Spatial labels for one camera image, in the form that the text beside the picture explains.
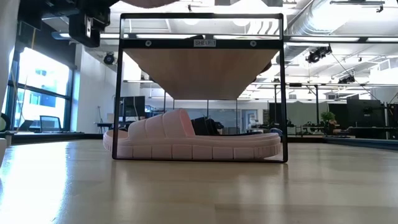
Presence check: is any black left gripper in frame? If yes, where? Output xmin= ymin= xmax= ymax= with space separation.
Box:
xmin=68 ymin=6 xmax=111 ymax=48

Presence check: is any pink rubber slide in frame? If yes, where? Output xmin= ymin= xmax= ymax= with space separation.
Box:
xmin=103 ymin=108 xmax=282 ymax=161
xmin=119 ymin=0 xmax=180 ymax=9

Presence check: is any black rubber slide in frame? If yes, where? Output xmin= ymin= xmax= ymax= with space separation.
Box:
xmin=190 ymin=115 xmax=280 ymax=138

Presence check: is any white shelf label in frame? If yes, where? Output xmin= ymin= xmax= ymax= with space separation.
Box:
xmin=193 ymin=39 xmax=217 ymax=48

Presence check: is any black computer monitor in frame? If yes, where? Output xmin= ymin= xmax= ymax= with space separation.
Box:
xmin=119 ymin=95 xmax=146 ymax=118

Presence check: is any black track spotlight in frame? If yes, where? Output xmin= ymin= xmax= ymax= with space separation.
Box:
xmin=305 ymin=45 xmax=333 ymax=64

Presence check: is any long ceiling light strip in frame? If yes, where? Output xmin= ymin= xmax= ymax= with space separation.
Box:
xmin=51 ymin=30 xmax=398 ymax=44

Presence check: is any green potted room plant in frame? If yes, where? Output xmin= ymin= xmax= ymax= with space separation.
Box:
xmin=320 ymin=111 xmax=336 ymax=134

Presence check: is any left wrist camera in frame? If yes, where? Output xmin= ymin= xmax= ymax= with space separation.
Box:
xmin=84 ymin=16 xmax=94 ymax=38

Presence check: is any black aluminium table frame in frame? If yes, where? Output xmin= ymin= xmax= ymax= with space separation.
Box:
xmin=11 ymin=132 xmax=398 ymax=152

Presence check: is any wooden shelf with black frame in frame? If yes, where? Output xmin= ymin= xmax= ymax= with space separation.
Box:
xmin=111 ymin=12 xmax=289 ymax=164

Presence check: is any silver ceiling duct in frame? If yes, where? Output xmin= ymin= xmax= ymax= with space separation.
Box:
xmin=284 ymin=0 xmax=398 ymax=63

